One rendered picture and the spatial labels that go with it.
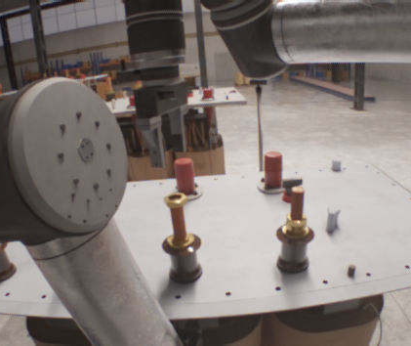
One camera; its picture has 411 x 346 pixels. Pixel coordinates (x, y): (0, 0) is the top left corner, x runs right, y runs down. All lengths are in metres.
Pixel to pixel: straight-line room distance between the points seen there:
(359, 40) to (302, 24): 0.08
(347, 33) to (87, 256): 0.40
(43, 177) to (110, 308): 0.16
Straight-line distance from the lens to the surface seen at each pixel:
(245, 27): 0.49
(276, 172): 1.12
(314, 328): 1.04
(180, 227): 0.68
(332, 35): 0.44
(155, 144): 0.57
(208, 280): 0.75
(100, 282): 0.32
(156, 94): 0.53
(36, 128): 0.25
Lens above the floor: 1.86
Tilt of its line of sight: 22 degrees down
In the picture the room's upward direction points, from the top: 5 degrees counter-clockwise
